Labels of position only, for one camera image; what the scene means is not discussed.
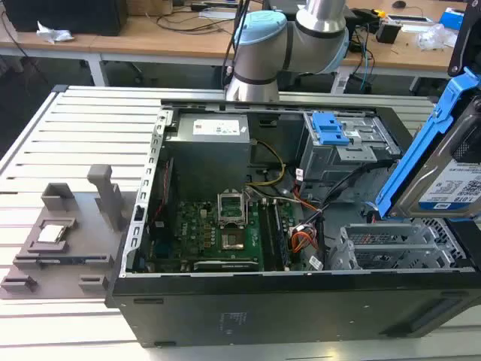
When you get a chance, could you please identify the black cables on desk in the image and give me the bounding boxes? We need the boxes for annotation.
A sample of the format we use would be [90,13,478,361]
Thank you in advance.
[156,11,241,35]

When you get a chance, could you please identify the thick black wire in case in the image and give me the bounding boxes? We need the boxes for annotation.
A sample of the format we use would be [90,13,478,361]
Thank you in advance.
[315,157,401,249]

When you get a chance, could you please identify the grey metal drive cage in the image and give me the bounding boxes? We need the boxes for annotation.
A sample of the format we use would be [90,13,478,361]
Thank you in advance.
[302,111,403,202]

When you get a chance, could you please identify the black cable beside arm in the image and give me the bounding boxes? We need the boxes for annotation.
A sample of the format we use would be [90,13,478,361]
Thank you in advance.
[221,0,251,89]

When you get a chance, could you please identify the wooden desk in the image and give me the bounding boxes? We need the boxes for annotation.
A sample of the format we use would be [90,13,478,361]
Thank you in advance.
[0,0,481,80]

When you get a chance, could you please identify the hard disk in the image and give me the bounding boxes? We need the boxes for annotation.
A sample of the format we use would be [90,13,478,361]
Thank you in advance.
[375,66,481,221]

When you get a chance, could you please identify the blue plastic drive latch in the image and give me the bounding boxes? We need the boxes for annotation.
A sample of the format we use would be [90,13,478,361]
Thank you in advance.
[311,111,350,147]

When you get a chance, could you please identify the metal socket cover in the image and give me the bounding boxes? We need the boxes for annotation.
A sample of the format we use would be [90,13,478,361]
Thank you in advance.
[216,191,248,227]

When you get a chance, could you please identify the green motherboard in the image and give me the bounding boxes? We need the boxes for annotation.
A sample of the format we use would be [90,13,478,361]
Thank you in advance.
[146,199,301,274]

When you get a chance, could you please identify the black open PC case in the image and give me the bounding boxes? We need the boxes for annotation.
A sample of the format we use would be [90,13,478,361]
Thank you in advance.
[104,98,481,349]

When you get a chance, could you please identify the blue cardboard box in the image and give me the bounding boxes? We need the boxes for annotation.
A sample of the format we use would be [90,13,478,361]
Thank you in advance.
[439,6,469,29]

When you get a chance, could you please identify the grey parts rack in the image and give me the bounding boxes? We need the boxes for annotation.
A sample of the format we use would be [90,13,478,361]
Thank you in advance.
[0,164,131,300]

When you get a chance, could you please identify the crumpled white paper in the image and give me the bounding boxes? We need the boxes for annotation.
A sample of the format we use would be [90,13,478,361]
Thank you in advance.
[36,20,75,44]

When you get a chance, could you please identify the blue hanging cable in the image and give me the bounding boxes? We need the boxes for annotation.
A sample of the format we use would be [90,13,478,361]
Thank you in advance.
[360,29,377,91]

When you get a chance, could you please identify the black RAM slot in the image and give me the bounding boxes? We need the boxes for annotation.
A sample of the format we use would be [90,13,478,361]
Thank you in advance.
[259,201,276,272]

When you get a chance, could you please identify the orange and red wire bundle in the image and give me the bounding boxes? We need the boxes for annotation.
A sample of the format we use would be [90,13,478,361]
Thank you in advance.
[289,225,320,256]

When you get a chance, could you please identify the clear plastic bag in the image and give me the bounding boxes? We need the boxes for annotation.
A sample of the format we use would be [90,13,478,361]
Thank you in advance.
[417,23,458,52]

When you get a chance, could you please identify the RAM stick on rack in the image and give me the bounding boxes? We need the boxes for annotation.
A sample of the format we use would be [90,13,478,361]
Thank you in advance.
[37,255,108,264]

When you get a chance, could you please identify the silver CPU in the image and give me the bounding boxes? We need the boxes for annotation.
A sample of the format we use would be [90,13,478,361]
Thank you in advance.
[37,224,67,242]

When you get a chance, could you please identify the black graphics card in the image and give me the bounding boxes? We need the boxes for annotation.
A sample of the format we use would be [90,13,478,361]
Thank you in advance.
[193,259,260,272]

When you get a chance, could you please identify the white and grey wire bundle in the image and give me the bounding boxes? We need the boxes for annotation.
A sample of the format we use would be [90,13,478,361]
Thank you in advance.
[246,186,320,211]

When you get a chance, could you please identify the small black box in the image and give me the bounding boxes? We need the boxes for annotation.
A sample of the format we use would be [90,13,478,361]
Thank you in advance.
[375,18,403,44]

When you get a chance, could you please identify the CPU socket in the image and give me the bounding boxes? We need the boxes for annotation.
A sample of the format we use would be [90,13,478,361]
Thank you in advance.
[219,229,247,252]

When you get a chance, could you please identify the grey power supply unit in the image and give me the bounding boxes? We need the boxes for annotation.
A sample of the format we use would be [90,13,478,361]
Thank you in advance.
[165,114,252,193]

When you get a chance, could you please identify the large black box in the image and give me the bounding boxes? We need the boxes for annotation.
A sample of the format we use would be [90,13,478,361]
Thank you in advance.
[3,0,129,37]

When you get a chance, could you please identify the yellow and black power wire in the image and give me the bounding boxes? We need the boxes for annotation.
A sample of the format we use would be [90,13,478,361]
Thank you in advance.
[247,139,286,187]

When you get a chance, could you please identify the black case fan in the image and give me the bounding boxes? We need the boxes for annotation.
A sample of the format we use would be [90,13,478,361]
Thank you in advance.
[148,157,177,241]

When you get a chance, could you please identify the grey metal disk bay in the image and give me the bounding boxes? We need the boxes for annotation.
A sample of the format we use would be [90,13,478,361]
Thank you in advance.
[325,221,469,272]

